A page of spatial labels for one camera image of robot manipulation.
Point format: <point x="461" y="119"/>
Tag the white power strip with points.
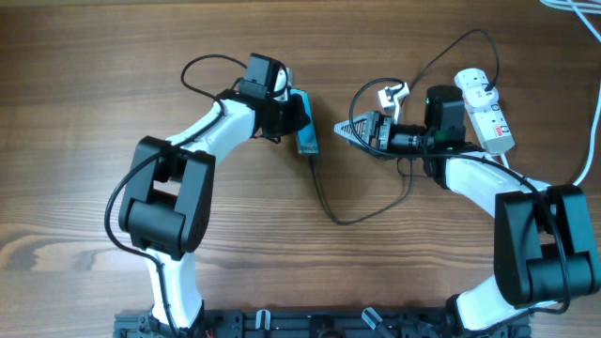
<point x="489" y="124"/>

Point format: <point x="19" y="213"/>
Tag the white USB wall charger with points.
<point x="477" y="97"/>

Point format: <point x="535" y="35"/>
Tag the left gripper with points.
<point x="297" y="118"/>

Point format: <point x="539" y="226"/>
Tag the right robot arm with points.
<point x="545" y="253"/>

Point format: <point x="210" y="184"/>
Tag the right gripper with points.
<point x="379" y="126"/>

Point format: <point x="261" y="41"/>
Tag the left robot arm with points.
<point x="166" y="196"/>

